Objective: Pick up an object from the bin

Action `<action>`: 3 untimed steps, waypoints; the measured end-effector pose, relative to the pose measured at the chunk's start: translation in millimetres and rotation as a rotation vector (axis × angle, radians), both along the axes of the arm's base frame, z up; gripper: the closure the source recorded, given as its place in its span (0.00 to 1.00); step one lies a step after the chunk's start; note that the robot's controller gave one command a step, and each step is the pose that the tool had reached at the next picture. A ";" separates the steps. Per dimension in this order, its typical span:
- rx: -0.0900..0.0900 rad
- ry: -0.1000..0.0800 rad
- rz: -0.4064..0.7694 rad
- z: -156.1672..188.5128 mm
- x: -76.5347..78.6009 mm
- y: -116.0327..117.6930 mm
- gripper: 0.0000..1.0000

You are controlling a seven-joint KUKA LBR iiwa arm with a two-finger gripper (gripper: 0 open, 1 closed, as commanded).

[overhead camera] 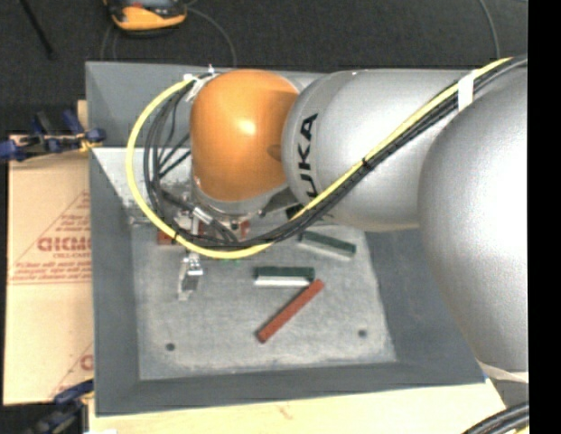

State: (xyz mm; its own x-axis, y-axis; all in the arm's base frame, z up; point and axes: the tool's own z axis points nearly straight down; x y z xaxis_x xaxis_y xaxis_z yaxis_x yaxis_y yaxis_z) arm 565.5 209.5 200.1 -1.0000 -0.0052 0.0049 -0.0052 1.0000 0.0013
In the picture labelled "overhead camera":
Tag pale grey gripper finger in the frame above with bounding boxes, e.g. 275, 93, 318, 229
177, 257, 193, 302
189, 259, 206, 292

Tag grey metal bin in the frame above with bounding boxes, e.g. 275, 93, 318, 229
84, 60, 489, 416

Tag dark green flat block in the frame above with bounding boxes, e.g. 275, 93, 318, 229
297, 229, 358, 259
253, 265, 317, 288

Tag brown cardboard board red print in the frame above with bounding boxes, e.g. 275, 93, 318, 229
2, 133, 97, 407

